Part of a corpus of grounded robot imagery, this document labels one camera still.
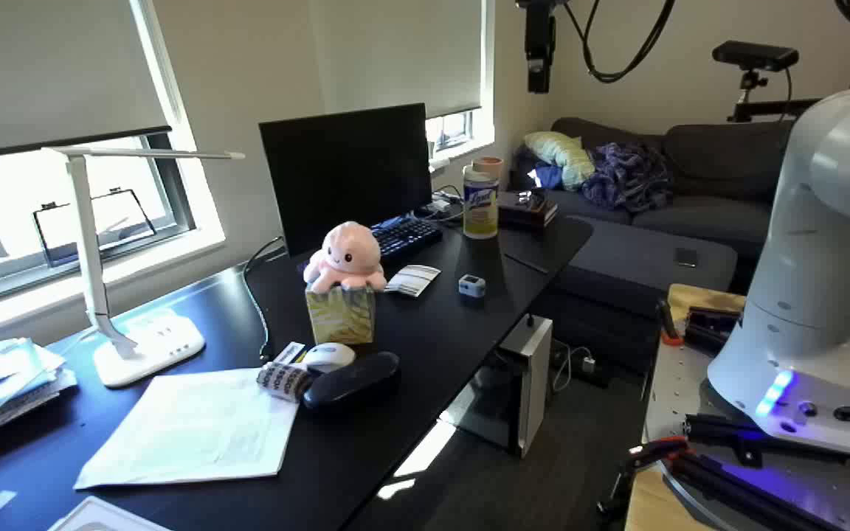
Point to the pink plush octopus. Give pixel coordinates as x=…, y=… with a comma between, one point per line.
x=346, y=256

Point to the small beige window blind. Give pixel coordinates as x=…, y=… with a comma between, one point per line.
x=400, y=50

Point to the striped small pouch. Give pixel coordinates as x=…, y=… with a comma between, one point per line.
x=282, y=376

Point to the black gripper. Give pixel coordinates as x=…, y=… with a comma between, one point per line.
x=540, y=39

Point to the black glasses case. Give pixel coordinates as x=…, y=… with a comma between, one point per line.
x=352, y=380

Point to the dark grey couch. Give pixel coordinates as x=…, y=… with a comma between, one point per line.
x=700, y=218

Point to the red black clamp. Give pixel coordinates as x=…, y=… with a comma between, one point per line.
x=641, y=460

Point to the large beige window blind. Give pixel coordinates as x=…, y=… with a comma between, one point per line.
x=52, y=70

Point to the black computer monitor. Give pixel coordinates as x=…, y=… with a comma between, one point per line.
x=346, y=174

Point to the tan masking tape roll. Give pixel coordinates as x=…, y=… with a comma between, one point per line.
x=487, y=166

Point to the purple blanket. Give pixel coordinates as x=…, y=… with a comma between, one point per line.
x=632, y=179

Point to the white desk lamp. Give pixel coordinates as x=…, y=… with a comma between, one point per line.
x=146, y=349

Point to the small black box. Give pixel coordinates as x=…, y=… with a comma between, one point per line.
x=530, y=210

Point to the wooden board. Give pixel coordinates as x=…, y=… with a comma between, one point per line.
x=700, y=297

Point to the black metal rail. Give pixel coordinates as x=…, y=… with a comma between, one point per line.
x=738, y=491

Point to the white paper stack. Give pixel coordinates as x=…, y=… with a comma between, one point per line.
x=194, y=430

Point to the patterned tissue box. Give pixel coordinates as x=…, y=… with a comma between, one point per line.
x=341, y=314

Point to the silver black computer tower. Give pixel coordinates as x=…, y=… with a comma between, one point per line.
x=530, y=384

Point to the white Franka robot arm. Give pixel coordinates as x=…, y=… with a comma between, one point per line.
x=819, y=247

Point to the black camera on tripod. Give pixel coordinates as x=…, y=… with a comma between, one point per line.
x=753, y=54

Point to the black power adapter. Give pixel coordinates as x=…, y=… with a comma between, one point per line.
x=592, y=368

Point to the white paper sheet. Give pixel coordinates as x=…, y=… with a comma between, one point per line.
x=101, y=519

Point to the white computer mouse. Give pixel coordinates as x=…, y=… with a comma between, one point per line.
x=329, y=356

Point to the black blue keyboard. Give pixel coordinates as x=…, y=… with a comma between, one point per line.
x=405, y=235

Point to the light green pillow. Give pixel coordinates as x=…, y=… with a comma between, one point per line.
x=561, y=156

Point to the white paper packet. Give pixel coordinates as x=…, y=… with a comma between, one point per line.
x=414, y=280

